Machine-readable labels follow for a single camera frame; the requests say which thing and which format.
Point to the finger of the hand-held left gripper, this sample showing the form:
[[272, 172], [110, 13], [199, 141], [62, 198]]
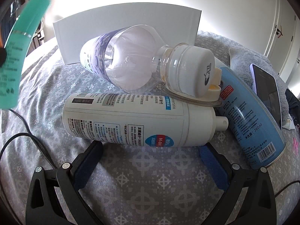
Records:
[[2, 56]]

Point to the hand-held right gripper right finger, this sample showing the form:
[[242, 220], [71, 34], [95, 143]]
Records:
[[213, 166]]

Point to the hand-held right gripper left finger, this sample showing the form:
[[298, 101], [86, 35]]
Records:
[[89, 159]]

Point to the teal tube bottle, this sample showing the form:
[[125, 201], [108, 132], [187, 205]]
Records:
[[21, 51]]

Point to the white foam pump bottle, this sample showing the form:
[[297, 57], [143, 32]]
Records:
[[131, 119]]

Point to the small desk fan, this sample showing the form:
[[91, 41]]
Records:
[[42, 28]]

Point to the blue spray can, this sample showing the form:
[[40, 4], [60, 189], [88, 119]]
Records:
[[248, 121]]

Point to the grey patterned bedsheet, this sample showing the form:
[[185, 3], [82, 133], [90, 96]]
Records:
[[145, 168]]

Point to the pink small item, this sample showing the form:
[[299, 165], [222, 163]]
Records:
[[295, 143]]

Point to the white paper tag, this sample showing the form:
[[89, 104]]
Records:
[[289, 121]]

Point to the smartphone with purple case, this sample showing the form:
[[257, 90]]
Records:
[[267, 91]]

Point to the dark cloth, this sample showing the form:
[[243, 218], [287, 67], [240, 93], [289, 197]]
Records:
[[293, 96]]

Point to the clear plastic drink bottle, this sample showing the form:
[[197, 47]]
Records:
[[131, 58]]

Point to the grey plush pillow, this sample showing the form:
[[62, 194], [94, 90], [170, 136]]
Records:
[[243, 56]]

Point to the white wardrobe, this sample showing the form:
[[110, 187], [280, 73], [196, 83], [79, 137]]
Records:
[[281, 28]]

